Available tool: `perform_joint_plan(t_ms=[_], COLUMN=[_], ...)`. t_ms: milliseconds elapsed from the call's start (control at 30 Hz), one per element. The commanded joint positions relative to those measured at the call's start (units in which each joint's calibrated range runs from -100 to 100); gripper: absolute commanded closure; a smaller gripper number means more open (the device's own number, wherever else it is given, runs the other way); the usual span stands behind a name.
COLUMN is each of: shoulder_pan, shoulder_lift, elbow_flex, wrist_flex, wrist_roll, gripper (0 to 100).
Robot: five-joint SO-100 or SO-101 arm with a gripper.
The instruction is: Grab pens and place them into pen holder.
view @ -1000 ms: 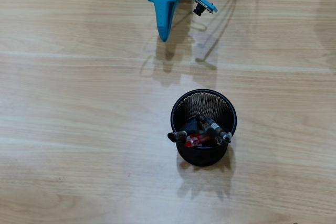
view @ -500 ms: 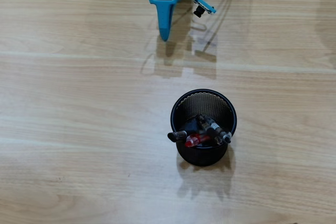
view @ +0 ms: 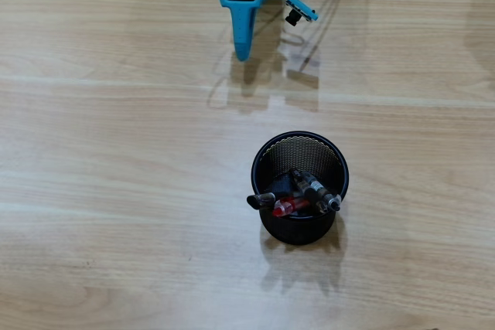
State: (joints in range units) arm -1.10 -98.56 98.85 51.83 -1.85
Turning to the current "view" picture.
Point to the blue wrist camera module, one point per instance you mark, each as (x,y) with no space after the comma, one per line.
(305,13)

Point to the grey grip retractable pen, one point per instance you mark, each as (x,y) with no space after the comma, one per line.
(333,201)

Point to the black mesh pen holder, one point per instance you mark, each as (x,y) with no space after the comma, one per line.
(301,233)

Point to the red retractable pen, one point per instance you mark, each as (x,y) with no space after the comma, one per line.
(286,206)

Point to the clear capped black pen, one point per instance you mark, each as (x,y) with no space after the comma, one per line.
(259,200)

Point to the black retractable pen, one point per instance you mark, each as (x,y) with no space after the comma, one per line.
(295,179)

